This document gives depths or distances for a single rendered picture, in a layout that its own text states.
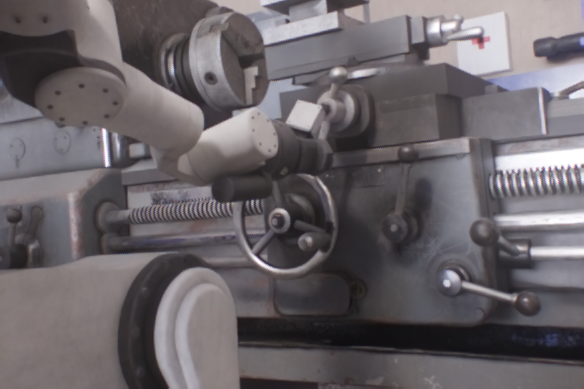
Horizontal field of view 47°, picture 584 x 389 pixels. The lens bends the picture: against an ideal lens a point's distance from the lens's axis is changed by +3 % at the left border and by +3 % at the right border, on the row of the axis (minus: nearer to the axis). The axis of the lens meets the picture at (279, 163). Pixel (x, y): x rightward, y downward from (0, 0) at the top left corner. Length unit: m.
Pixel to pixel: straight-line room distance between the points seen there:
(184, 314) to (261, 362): 0.68
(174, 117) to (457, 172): 0.52
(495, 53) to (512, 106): 3.26
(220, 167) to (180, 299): 0.25
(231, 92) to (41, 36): 1.10
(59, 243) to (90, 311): 0.99
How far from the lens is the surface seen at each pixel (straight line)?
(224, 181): 0.80
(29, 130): 1.84
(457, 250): 1.09
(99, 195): 1.58
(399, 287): 1.13
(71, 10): 0.57
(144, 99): 0.69
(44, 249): 1.61
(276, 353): 1.25
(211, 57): 1.64
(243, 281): 1.47
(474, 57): 4.48
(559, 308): 1.25
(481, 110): 1.21
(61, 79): 0.59
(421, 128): 1.09
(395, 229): 1.07
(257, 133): 0.79
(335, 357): 1.20
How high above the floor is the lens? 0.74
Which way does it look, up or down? 2 degrees up
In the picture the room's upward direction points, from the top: 5 degrees counter-clockwise
